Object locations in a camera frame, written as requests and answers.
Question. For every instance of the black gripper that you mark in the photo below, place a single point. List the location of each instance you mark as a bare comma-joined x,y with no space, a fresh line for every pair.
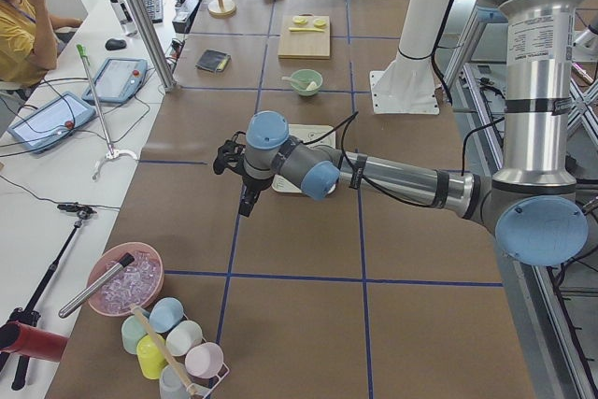
252,184

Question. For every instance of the white steamed bun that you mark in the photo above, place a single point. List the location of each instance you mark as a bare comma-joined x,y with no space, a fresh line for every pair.
312,86

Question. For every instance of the mint green bowl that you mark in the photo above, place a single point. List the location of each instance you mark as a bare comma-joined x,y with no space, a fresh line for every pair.
308,74

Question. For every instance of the pink bowl with ice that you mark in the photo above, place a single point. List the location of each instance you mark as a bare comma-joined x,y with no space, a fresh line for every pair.
137,284

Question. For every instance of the cream bear tray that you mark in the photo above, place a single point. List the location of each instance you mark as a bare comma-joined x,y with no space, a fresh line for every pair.
314,135

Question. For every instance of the grey yellow folded cloth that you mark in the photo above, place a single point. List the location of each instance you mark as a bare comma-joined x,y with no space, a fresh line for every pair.
213,61

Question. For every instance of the grabber reach tool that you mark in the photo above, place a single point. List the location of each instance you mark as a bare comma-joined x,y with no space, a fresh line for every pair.
112,152

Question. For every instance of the bamboo cutting board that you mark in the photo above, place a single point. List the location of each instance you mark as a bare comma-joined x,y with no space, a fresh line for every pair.
304,45

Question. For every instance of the yellow plastic knife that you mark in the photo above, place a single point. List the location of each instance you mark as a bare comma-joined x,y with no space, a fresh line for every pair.
306,30

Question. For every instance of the single lemon slice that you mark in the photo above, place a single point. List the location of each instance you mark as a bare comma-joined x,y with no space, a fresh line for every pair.
320,23

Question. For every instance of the wooden mug tree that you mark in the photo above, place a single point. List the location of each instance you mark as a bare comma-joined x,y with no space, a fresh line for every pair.
221,8

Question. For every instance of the black computer mouse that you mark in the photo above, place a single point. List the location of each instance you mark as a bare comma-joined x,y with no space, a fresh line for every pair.
113,44

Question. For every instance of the near teach pendant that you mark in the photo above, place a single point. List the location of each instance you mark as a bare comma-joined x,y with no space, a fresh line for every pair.
52,123

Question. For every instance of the black tripod stick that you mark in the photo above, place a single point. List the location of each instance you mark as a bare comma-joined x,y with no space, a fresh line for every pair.
20,316

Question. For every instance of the person in yellow shirt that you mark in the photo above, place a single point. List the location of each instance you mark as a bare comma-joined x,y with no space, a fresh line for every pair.
29,44

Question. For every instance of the aluminium frame post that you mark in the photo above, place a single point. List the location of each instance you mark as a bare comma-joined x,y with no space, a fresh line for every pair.
152,44

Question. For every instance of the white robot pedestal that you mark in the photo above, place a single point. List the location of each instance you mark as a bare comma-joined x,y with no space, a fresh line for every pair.
407,86

